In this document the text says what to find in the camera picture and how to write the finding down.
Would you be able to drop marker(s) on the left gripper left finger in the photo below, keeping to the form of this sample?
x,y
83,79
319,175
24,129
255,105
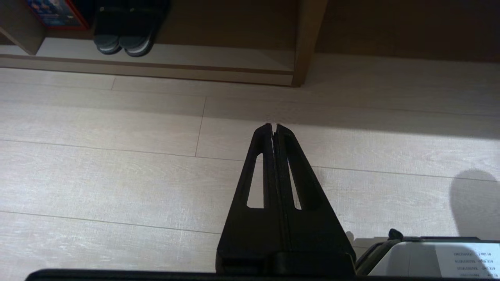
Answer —
x,y
252,238

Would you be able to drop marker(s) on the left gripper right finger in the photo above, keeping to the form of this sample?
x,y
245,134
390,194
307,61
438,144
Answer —
x,y
312,234

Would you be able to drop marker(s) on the wooden shoe shelf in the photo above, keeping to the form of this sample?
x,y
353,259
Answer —
x,y
218,50

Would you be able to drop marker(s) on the dark grey slipper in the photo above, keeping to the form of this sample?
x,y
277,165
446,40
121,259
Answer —
x,y
138,39
107,35

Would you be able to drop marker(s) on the red and blue box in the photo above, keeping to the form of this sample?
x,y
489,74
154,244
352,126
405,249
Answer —
x,y
58,13

